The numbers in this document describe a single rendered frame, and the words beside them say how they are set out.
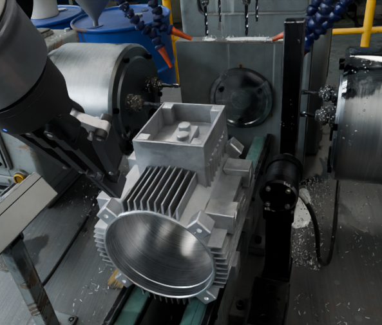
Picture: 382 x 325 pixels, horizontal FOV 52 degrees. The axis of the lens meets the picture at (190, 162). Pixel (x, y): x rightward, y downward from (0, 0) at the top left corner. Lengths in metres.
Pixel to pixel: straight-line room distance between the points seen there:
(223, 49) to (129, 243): 0.49
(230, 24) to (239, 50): 0.13
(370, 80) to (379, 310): 0.38
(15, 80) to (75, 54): 0.58
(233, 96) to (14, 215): 0.55
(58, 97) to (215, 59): 0.60
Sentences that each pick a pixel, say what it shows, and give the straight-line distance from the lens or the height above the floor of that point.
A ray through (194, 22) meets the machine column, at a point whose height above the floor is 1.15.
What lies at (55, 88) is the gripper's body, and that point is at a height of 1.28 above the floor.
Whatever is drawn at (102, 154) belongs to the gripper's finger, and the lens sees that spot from 0.41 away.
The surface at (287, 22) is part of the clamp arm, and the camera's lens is 0.61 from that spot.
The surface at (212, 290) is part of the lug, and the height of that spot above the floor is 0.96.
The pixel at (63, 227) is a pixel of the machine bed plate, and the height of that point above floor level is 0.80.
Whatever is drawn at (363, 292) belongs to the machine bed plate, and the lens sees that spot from 0.80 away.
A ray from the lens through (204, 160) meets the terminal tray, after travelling 0.51.
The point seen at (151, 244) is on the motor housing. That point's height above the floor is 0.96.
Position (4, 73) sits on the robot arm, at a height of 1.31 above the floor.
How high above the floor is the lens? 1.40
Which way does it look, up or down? 33 degrees down
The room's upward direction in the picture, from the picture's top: 6 degrees counter-clockwise
